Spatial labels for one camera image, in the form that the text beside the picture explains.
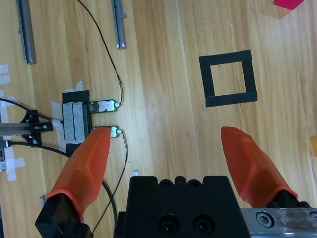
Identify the taped black usb hub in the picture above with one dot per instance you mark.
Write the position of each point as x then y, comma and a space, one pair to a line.
74, 119

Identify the yellow wooden block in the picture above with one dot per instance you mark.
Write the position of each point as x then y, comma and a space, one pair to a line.
314, 146

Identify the aluminium extrusion bar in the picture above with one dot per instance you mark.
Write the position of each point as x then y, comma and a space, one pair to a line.
12, 129

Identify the black tape strip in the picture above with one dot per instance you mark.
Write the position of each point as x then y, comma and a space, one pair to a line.
70, 148
75, 95

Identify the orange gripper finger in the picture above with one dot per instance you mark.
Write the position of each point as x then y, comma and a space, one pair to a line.
250, 168
84, 173

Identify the red wooden block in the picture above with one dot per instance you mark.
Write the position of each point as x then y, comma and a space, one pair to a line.
287, 3

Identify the black tape square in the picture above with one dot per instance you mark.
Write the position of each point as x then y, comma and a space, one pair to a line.
205, 79

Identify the usb dongle with green light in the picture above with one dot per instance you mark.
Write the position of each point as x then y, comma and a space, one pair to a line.
114, 131
104, 106

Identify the grey metal rail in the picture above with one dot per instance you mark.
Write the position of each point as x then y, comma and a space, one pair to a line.
118, 24
26, 37

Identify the white tape piece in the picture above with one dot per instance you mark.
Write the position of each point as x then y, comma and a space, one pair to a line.
3, 74
135, 173
78, 86
6, 102
11, 166

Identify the black corner bracket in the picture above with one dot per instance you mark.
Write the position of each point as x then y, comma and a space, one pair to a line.
37, 127

